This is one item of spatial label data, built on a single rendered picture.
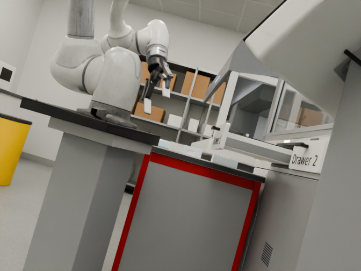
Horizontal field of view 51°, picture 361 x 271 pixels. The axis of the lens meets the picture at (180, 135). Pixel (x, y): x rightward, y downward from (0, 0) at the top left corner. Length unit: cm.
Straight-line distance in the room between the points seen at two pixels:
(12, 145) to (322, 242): 345
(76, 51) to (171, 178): 71
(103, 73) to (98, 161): 31
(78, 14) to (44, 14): 525
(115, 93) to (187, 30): 486
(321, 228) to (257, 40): 33
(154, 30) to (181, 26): 457
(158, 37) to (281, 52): 105
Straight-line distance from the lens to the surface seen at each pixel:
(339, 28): 67
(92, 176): 134
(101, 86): 140
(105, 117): 136
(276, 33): 61
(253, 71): 257
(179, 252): 183
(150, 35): 163
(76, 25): 151
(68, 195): 139
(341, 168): 70
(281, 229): 153
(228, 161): 188
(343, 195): 70
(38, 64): 655
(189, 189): 178
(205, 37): 615
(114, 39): 164
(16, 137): 391
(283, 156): 160
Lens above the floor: 76
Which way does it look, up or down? 2 degrees up
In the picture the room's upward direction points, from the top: 16 degrees clockwise
